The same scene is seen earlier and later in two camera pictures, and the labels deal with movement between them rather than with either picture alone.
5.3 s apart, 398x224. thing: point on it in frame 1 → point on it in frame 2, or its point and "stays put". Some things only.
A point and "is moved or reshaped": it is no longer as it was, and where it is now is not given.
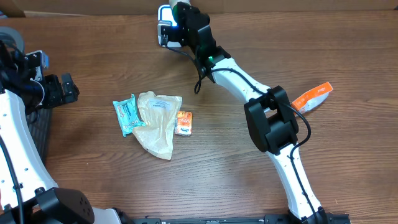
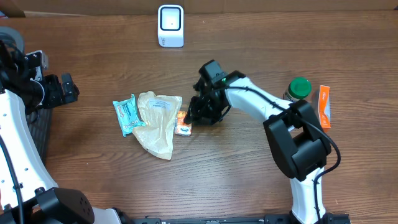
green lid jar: (175, 13) → (298, 89)
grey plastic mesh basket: (40, 120) stays put
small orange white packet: (183, 123) stays put
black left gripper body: (53, 96) stays put
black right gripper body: (184, 16) → (208, 109)
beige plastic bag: (158, 113) stays put
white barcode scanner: (165, 18) stays put
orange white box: (312, 101) is moved or reshaped
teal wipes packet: (128, 114) stays put
